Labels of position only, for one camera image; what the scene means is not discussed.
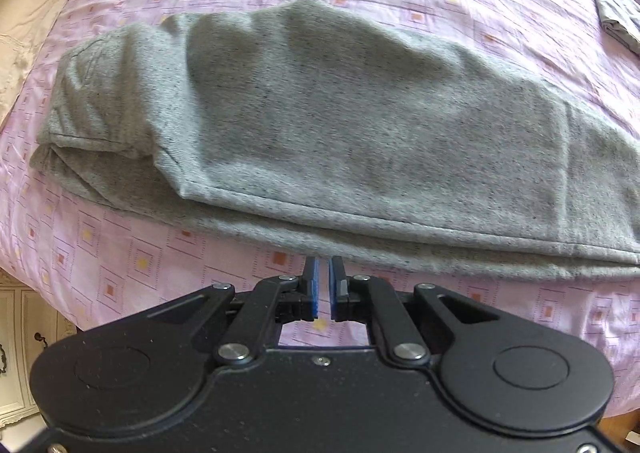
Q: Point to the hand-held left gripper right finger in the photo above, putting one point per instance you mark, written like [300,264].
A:
[334,290]

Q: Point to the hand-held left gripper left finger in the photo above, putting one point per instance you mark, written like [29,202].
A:
[313,290]

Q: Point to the grey pants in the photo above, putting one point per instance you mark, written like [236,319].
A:
[320,133]

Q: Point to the white ornate nightstand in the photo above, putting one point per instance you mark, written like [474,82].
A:
[22,333]

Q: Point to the cream pillow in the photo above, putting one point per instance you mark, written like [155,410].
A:
[27,38]

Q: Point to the folded grey cloth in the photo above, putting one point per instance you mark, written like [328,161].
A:
[617,8]

